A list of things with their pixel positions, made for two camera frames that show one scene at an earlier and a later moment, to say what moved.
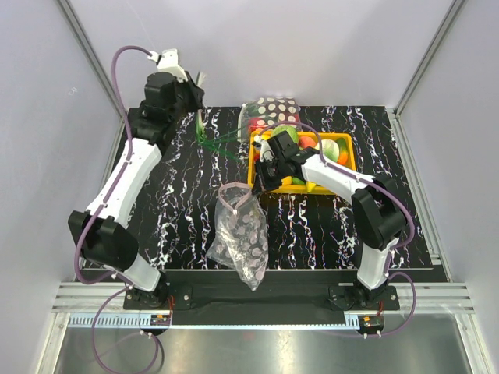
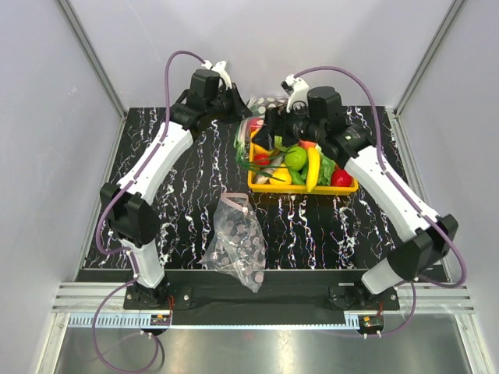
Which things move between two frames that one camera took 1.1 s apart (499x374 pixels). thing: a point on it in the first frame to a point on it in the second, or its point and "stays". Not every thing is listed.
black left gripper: (197, 93) to (240, 110)
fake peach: (306, 141) stays
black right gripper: (261, 184) to (276, 123)
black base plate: (287, 298) stays
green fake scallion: (214, 142) to (263, 165)
